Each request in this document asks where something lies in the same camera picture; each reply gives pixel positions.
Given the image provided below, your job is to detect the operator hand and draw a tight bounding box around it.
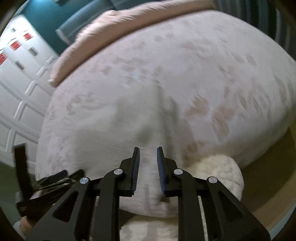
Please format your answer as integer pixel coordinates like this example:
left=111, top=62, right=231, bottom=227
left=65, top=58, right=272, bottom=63
left=20, top=216, right=35, bottom=236

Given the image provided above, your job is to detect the white fluffy rug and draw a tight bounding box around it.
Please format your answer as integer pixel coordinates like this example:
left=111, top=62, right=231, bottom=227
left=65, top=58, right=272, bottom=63
left=120, top=154, right=244, bottom=240

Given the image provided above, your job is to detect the pink floral bed blanket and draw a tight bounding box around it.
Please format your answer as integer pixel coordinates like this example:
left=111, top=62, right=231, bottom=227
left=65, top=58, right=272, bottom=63
left=35, top=11, right=295, bottom=217

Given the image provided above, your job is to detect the white panelled wardrobe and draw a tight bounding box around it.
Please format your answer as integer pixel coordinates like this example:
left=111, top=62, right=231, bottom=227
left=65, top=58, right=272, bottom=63
left=1, top=15, right=58, bottom=169

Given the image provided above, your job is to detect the teal upholstered headboard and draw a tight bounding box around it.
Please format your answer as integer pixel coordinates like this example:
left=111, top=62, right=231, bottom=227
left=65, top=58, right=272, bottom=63
left=23, top=0, right=163, bottom=55

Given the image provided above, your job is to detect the pink pillow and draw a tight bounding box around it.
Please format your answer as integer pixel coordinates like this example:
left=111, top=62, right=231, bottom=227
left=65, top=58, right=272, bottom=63
left=48, top=1, right=215, bottom=87

